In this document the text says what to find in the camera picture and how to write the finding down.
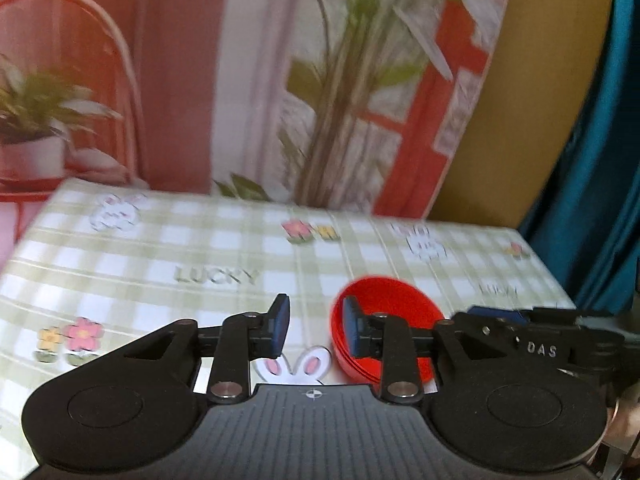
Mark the green checked tablecloth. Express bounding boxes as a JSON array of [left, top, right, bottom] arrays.
[[0, 177, 577, 480]]

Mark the printed wall tapestry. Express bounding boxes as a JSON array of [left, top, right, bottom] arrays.
[[0, 0, 518, 221]]

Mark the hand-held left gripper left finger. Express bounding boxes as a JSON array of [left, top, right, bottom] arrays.
[[120, 292, 292, 405]]

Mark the teal curtain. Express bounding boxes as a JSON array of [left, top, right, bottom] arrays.
[[517, 0, 640, 313]]

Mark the wooden board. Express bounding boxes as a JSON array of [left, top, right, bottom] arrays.
[[429, 0, 618, 231]]

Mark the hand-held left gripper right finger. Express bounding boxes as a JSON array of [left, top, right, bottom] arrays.
[[341, 295, 506, 405]]

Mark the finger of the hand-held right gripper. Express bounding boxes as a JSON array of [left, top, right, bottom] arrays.
[[452, 311, 527, 361], [467, 305, 529, 325]]

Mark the red bowl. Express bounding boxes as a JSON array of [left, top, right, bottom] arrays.
[[330, 275, 445, 386]]

